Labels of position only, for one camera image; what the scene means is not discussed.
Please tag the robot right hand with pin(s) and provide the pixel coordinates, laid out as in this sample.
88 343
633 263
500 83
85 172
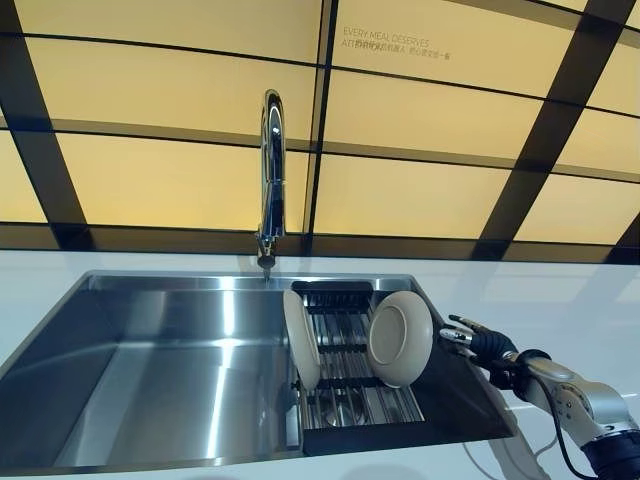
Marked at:
492 350

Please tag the beige ceramic plate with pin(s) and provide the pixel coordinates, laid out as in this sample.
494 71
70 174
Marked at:
400 340
302 345

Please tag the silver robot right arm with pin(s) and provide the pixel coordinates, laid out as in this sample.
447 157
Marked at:
585 400

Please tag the steel roll-up drying rack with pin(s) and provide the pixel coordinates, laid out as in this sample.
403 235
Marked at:
345 360

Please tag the chrome kitchen faucet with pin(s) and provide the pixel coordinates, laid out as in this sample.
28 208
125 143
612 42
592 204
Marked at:
272 190

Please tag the stainless steel sink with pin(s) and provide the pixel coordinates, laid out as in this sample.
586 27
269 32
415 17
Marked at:
150 360

